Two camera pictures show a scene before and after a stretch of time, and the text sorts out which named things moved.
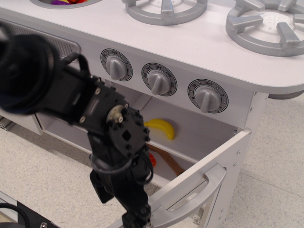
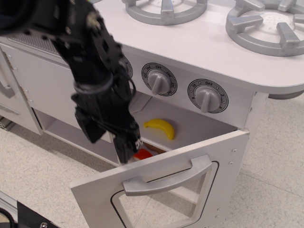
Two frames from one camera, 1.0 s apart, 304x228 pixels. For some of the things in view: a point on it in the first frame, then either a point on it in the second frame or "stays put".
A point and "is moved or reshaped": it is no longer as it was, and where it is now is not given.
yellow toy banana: [163, 124] stays put
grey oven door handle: [216, 175] to [138, 185]
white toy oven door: [217, 212] is moved or reshaped
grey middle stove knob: [159, 79] stays put
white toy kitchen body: [196, 71] stays put
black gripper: [124, 178] to [108, 98]
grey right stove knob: [208, 96] stays put
